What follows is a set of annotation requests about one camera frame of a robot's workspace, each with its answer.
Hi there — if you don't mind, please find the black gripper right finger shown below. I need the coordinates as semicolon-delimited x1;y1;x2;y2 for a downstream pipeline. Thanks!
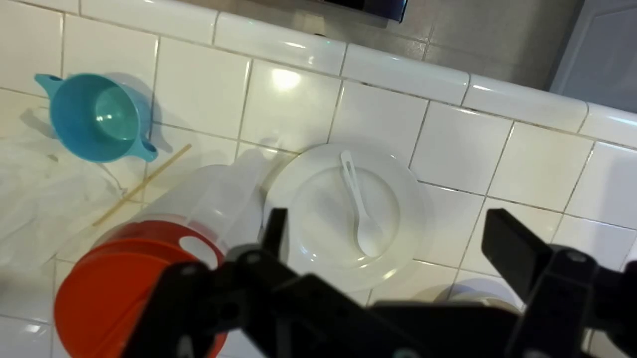
482;210;551;295

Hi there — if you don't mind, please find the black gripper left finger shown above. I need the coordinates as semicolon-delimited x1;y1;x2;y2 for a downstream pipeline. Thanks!
261;208;286;258

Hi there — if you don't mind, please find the white plastic spoon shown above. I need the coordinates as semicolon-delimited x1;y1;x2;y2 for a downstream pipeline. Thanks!
340;152;382;258

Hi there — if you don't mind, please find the white round plate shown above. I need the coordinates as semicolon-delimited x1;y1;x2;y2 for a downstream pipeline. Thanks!
265;144;426;291

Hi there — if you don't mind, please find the blue plastic bowl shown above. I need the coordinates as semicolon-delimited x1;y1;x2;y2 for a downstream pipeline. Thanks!
34;75;157;164

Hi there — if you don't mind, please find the clear pitcher with red lid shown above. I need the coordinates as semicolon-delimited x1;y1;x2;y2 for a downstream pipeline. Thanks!
54;150;273;358

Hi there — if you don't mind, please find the thin wooden stick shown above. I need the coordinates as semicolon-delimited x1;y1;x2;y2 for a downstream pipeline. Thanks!
91;144;193;228

